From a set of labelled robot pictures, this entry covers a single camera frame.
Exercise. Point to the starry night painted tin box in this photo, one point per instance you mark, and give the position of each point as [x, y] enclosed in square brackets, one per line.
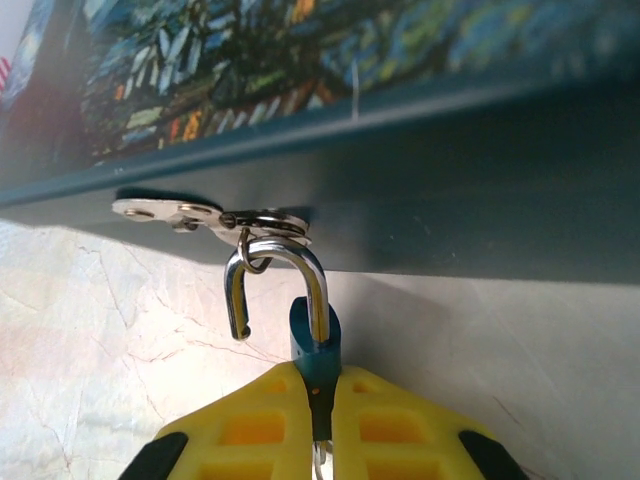
[450, 200]

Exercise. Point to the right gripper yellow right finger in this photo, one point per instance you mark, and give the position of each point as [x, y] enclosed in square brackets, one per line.
[400, 440]

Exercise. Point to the small teal padlock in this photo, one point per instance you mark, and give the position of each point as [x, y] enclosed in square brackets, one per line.
[320, 360]

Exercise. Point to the small silver key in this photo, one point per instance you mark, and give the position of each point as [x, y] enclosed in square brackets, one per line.
[320, 462]

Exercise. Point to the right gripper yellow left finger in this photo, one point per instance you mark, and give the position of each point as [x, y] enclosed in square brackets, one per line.
[250, 440]

